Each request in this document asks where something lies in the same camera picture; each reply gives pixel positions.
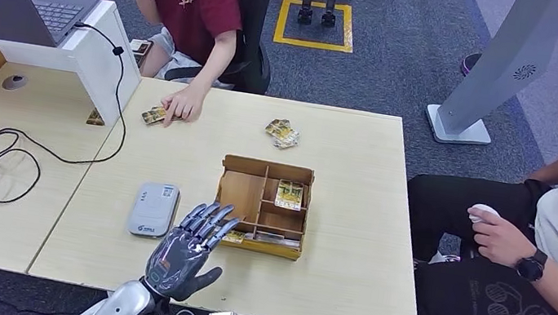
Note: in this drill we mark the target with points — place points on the grey desk grommet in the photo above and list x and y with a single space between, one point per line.
14 82

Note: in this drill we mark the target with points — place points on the black wristwatch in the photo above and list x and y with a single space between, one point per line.
531 266

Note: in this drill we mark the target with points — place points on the black office chair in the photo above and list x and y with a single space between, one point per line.
250 10

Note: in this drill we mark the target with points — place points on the grey kiosk stand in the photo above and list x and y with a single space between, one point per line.
506 52

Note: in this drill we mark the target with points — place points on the grey card reader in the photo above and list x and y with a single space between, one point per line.
152 209

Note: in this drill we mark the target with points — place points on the white desk riser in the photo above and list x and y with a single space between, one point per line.
101 65

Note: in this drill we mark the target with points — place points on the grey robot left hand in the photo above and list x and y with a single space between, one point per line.
177 262

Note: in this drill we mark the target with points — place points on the dark shoe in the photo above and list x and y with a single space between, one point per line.
469 64

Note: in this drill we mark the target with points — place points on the dark smartphone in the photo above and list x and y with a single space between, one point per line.
140 49

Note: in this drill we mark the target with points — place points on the dark gold ID card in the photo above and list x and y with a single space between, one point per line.
153 115

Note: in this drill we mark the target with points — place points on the person's left hand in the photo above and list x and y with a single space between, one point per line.
186 102
502 242

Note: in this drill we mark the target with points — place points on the wooden compartment box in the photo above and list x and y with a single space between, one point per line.
241 194

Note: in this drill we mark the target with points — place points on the yellow room key card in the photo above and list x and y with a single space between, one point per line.
236 237

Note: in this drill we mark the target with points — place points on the pale cards in slot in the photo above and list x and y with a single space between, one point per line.
275 240

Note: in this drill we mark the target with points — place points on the white handheld remote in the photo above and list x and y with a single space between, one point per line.
482 209

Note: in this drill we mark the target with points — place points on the yellow floor tape square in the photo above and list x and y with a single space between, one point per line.
312 44

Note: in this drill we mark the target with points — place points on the yellow key card upright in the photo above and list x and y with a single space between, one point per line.
289 195

